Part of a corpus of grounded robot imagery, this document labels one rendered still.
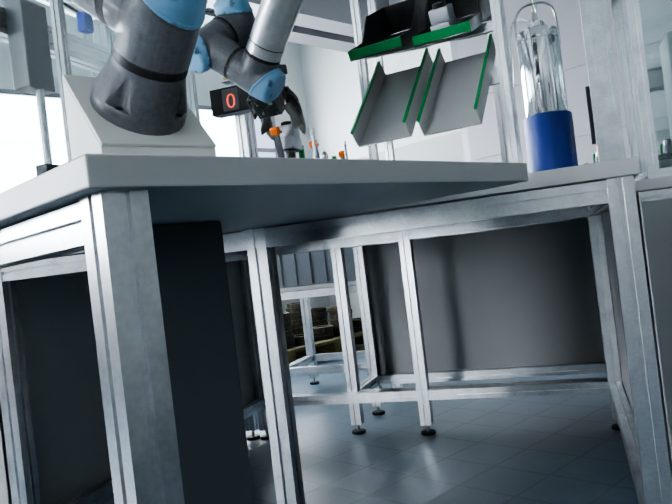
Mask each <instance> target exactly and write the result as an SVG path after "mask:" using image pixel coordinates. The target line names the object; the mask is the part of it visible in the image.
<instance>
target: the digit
mask: <svg viewBox="0 0 672 504"><path fill-rule="evenodd" d="M221 93H222V101H223V110H224V112H227V111H232V110H237V109H240V108H239V100H238V91H237V87H234V88H229V89H224V90H221Z"/></svg>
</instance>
